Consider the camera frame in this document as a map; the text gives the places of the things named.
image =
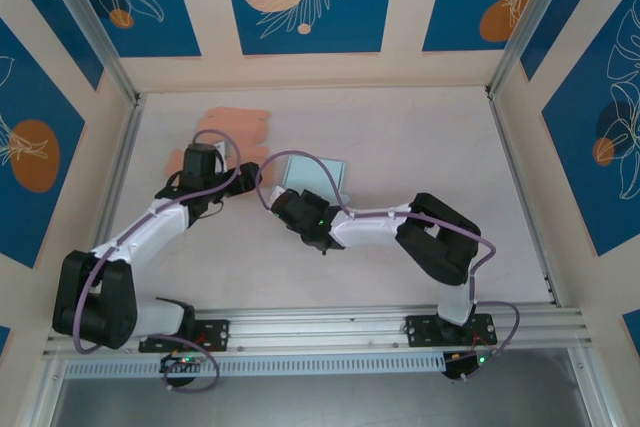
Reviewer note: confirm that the light blue paper box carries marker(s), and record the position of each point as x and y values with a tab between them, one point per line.
310	172

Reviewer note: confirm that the orange paper box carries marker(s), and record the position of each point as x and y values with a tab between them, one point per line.
235	122

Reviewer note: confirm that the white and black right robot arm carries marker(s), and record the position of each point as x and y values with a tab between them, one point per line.
440	247

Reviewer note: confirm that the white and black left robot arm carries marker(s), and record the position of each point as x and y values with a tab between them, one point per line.
95	307

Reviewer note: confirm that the grey metal sheet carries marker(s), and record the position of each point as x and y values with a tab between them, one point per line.
320	402

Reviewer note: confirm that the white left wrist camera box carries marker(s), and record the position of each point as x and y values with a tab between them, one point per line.
223	152

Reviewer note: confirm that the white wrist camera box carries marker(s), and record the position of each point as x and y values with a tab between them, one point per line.
223	152
277	194

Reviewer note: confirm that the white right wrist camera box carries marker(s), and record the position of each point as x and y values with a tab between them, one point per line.
277	194

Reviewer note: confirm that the aluminium mounting rail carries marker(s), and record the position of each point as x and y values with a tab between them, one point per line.
320	327

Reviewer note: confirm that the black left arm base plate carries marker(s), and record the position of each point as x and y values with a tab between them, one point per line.
220	329

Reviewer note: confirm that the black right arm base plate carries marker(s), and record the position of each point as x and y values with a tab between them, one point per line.
420	332

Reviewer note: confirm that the aluminium corner post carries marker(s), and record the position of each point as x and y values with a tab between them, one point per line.
531	22
92	22

